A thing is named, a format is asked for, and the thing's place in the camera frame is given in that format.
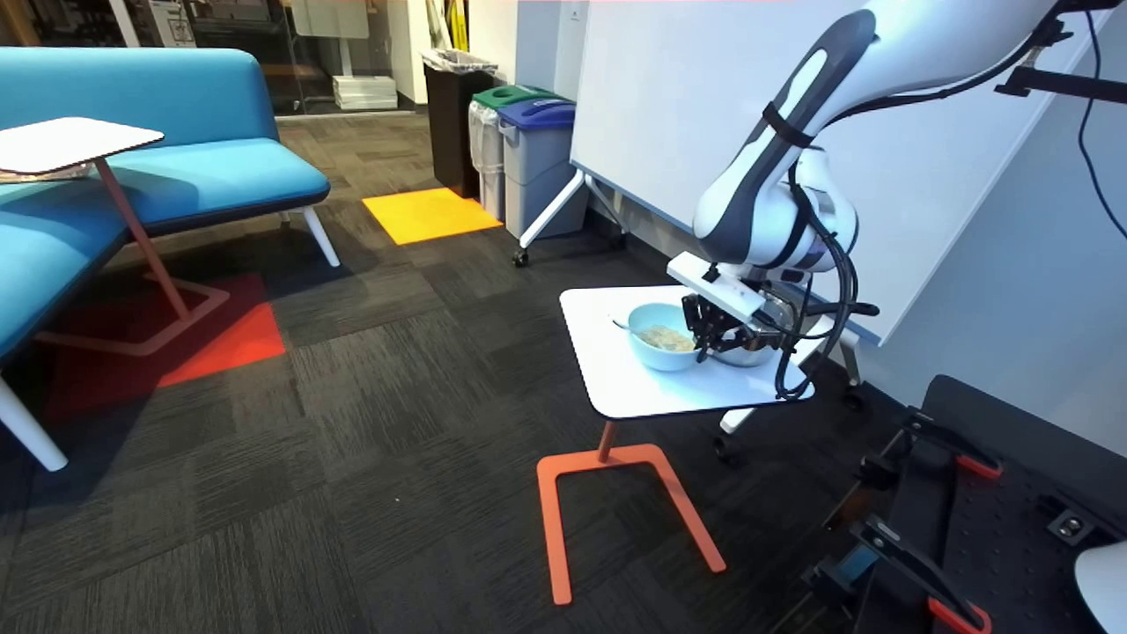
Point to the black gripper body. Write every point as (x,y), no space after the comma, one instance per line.
(736,319)

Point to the green lid recycling bin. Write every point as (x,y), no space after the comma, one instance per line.
(492,141)

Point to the black mount bar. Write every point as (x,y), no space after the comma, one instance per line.
(1075,83)

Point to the yellowish food in bowl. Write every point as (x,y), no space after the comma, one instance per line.
(666,339)

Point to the large white whiteboard on wheels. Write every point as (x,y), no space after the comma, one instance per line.
(656,107)

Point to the spoon in bowl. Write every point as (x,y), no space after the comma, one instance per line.
(620,328)

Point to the black trash bin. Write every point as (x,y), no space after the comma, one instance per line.
(448,119)

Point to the white side table red frame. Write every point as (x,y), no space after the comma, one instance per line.
(73,141)

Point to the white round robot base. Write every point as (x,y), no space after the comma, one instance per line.
(1109,586)

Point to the blue sofa bench without backrest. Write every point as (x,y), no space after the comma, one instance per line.
(42,267)

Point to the black workbench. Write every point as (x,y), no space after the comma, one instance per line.
(1024,514)

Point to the white box in background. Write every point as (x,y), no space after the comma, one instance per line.
(366,94)

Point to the grey power outlet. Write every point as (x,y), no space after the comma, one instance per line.
(1072,521)

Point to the white side table orange base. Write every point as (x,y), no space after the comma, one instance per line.
(638,382)

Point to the blue bowl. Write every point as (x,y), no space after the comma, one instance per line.
(660,355)

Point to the silver pot with lid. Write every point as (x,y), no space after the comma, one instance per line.
(751,355)

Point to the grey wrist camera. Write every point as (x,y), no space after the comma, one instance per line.
(724,285)

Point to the blue sofa bench with backrest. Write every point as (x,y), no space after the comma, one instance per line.
(199,141)

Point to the yellow floor mat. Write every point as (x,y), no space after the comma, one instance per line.
(430,216)

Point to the blue lid recycling bin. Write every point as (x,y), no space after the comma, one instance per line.
(542,164)

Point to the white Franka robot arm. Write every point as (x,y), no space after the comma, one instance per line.
(822,94)

